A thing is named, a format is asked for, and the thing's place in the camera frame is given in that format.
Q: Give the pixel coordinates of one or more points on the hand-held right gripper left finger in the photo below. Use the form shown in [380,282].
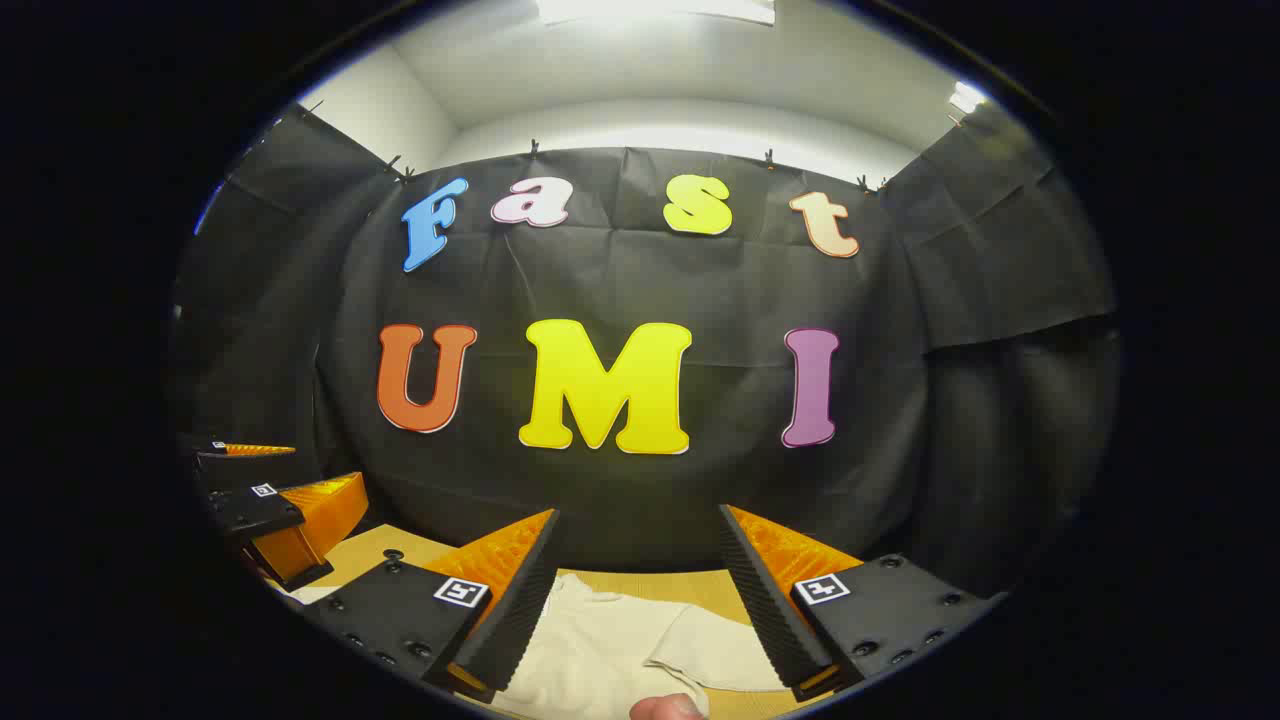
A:
[520,610]

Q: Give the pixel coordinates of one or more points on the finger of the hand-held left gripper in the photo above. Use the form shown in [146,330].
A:
[320,510]
[250,449]

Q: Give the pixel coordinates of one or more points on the ceiling light panel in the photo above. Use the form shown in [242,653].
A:
[967,97]

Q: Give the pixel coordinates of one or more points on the black backdrop cloth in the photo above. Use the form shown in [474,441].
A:
[700,290]

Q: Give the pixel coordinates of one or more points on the cream white sweatshirt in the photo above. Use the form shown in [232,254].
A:
[620,640]

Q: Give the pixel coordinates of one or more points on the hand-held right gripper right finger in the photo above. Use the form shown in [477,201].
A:
[765,610]

